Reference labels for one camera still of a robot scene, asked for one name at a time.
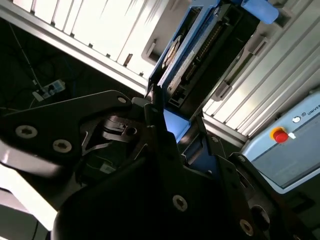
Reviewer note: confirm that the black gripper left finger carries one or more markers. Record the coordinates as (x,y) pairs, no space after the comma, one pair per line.
(45,125)

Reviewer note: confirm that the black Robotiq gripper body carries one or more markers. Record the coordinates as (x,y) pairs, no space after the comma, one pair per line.
(140,207)

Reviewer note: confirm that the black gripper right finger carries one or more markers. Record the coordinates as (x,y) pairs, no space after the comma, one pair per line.
(232,170)

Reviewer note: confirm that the hard disk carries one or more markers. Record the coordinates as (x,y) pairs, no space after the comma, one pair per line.
(190,60)

